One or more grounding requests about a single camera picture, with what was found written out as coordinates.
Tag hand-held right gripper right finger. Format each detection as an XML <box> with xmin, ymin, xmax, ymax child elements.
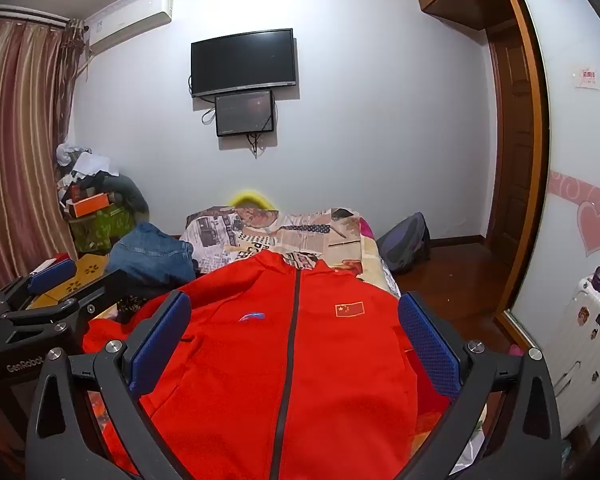
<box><xmin>398</xmin><ymin>290</ymin><xmax>563</xmax><ymax>480</ymax></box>

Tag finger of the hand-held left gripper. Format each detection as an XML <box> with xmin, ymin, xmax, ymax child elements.
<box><xmin>0</xmin><ymin>258</ymin><xmax>78</xmax><ymax>311</ymax></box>
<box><xmin>0</xmin><ymin>269</ymin><xmax>143</xmax><ymax>333</ymax></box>

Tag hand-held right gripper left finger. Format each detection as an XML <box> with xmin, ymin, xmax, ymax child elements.
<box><xmin>24</xmin><ymin>290</ymin><xmax>193</xmax><ymax>480</ymax></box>

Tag red zip jacket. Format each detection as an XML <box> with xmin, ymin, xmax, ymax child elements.
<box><xmin>82</xmin><ymin>250</ymin><xmax>486</xmax><ymax>480</ymax></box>

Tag yellow wooden stool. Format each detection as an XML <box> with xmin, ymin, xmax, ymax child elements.
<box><xmin>27</xmin><ymin>254</ymin><xmax>113</xmax><ymax>311</ymax></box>

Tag blue jeans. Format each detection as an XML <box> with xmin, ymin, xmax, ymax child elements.
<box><xmin>105</xmin><ymin>222</ymin><xmax>197</xmax><ymax>288</ymax></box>

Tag orange box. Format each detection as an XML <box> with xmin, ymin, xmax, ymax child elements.
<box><xmin>67</xmin><ymin>192</ymin><xmax>112</xmax><ymax>218</ymax></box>

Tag grey garment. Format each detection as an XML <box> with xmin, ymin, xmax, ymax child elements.
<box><xmin>102</xmin><ymin>172</ymin><xmax>151</xmax><ymax>216</ymax></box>

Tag dark backpack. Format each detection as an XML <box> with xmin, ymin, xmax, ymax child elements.
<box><xmin>377</xmin><ymin>212</ymin><xmax>431</xmax><ymax>275</ymax></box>

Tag white crumpled cloth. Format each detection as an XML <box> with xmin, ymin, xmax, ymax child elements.
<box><xmin>56</xmin><ymin>142</ymin><xmax>112</xmax><ymax>177</ymax></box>

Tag striped brown curtain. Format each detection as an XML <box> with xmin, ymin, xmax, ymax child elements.
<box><xmin>0</xmin><ymin>15</ymin><xmax>88</xmax><ymax>291</ymax></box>

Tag white suitcase with stickers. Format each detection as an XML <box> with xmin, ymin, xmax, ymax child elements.
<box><xmin>545</xmin><ymin>275</ymin><xmax>600</xmax><ymax>431</ymax></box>

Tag yellow cushion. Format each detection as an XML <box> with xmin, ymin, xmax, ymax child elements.
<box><xmin>230</xmin><ymin>189</ymin><xmax>277</xmax><ymax>211</ymax></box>

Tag printed blanket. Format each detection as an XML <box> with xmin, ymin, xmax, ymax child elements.
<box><xmin>85</xmin><ymin>205</ymin><xmax>488</xmax><ymax>480</ymax></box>

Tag brown wooden door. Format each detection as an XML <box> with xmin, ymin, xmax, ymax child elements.
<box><xmin>485</xmin><ymin>30</ymin><xmax>537</xmax><ymax>271</ymax></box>

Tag small black monitor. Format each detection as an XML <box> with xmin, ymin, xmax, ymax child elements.
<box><xmin>215</xmin><ymin>90</ymin><xmax>276</xmax><ymax>137</ymax></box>

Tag white wardrobe sliding door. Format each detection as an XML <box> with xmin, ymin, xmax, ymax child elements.
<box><xmin>502</xmin><ymin>0</ymin><xmax>600</xmax><ymax>341</ymax></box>

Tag white air conditioner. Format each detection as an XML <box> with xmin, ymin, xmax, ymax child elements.
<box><xmin>82</xmin><ymin>0</ymin><xmax>173</xmax><ymax>53</ymax></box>

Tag white paper sticker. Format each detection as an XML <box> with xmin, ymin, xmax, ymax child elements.
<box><xmin>572</xmin><ymin>65</ymin><xmax>600</xmax><ymax>91</ymax></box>

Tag black wall television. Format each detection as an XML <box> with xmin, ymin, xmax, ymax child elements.
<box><xmin>190</xmin><ymin>28</ymin><xmax>299</xmax><ymax>98</ymax></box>

